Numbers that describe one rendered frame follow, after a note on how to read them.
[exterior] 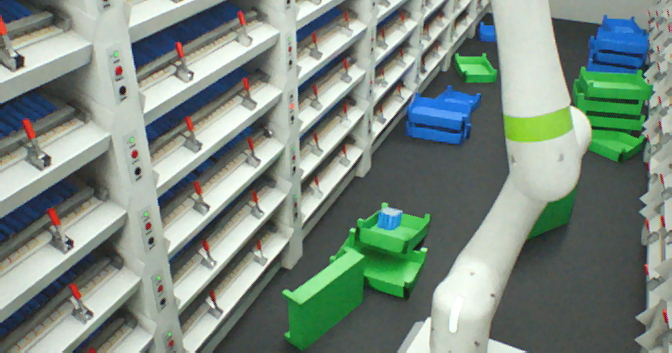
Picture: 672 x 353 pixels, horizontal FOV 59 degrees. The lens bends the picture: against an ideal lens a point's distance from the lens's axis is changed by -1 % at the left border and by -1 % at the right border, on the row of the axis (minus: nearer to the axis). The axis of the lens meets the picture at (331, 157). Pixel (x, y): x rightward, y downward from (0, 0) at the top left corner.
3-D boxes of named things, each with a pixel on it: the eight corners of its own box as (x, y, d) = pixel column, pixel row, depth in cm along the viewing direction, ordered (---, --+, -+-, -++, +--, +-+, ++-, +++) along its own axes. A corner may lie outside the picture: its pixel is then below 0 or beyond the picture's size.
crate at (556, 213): (568, 222, 247) (553, 212, 253) (578, 180, 236) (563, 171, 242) (514, 245, 234) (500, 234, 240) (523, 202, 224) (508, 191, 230)
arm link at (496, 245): (501, 286, 152) (607, 111, 122) (484, 327, 140) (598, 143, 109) (455, 261, 156) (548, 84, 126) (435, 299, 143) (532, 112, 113)
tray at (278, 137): (281, 154, 198) (290, 133, 192) (164, 265, 150) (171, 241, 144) (231, 123, 201) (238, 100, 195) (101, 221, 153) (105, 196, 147)
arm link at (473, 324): (494, 338, 142) (504, 274, 134) (476, 384, 130) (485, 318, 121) (442, 321, 148) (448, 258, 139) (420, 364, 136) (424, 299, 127)
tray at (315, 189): (360, 157, 272) (372, 134, 263) (297, 232, 224) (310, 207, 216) (322, 133, 275) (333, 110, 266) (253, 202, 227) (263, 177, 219)
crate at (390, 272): (425, 265, 223) (427, 248, 219) (408, 300, 208) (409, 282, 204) (351, 244, 234) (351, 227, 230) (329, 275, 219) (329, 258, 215)
